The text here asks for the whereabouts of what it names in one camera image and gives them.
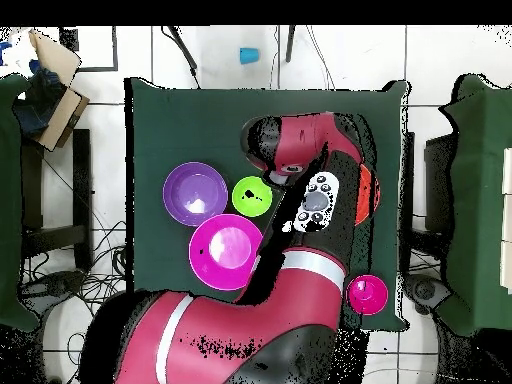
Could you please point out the large pink bowl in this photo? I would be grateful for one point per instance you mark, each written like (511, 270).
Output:
(208, 268)

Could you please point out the wide red bowl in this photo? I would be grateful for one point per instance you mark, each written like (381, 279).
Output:
(366, 196)

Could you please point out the small crimson bowl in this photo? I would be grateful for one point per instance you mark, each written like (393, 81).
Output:
(368, 298)

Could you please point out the blue cup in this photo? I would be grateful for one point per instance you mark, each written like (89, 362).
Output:
(248, 56)

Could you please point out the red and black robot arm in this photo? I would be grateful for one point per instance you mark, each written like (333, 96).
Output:
(304, 136)

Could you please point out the white box stack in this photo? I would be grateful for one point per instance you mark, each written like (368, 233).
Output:
(508, 220)

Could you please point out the small green bowl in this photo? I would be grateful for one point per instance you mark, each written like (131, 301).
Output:
(256, 204)

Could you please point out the wide purple bowl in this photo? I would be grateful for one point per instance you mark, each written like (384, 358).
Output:
(192, 188)

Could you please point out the dark green table cloth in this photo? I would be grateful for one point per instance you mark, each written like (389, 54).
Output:
(180, 132)

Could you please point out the black tripod leg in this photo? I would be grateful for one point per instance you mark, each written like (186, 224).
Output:
(290, 44)
(184, 50)

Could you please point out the cardboard box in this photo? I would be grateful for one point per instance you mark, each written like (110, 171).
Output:
(64, 116)

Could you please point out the dark blue fabric bundle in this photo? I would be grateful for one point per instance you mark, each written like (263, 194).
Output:
(36, 104)

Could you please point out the green cloth covered table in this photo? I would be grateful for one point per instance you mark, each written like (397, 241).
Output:
(484, 120)
(8, 200)

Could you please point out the black stool frame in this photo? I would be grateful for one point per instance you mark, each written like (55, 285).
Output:
(82, 180)
(438, 180)

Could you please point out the black square frame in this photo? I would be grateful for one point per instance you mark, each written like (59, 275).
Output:
(115, 48)

